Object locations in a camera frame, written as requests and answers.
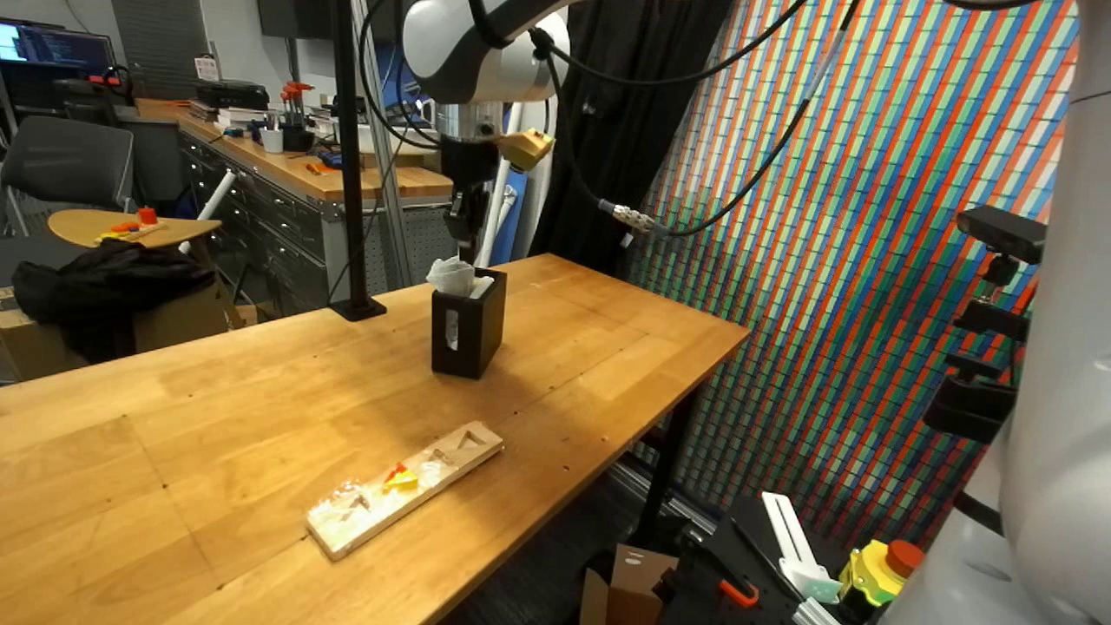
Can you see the round wooden stool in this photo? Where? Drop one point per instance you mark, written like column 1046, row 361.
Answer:
column 75, row 227

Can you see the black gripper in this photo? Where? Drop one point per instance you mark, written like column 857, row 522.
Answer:
column 468, row 185

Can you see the computer monitor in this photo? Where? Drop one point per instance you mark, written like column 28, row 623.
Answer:
column 46, row 45

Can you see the black curtain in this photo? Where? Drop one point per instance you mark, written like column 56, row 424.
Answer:
column 648, row 117

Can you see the black bag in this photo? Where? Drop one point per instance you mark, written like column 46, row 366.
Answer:
column 106, row 288

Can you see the black perforated box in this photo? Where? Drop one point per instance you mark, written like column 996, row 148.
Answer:
column 474, row 340

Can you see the camera stand pole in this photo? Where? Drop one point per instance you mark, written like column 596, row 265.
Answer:
column 353, row 176

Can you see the black camera on stand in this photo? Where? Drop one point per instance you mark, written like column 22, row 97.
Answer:
column 1000, row 229

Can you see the wooden puzzle board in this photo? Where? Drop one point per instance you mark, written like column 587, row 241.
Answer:
column 360, row 522

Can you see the colourful patterned backdrop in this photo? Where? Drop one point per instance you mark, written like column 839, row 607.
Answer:
column 835, row 288

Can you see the wooden top workbench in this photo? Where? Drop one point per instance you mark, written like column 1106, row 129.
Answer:
column 299, row 176

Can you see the white leaning pole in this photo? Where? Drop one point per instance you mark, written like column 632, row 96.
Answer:
column 501, row 221

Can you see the grey office chair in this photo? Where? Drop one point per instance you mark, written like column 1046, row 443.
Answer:
column 72, row 160

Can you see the yellow emergency stop button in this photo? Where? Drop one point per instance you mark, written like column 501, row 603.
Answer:
column 874, row 573

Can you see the yellow red puzzle piece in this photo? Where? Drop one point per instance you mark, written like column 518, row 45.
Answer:
column 399, row 478

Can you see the small open cardboard box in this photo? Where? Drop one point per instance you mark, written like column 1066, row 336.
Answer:
column 636, row 578

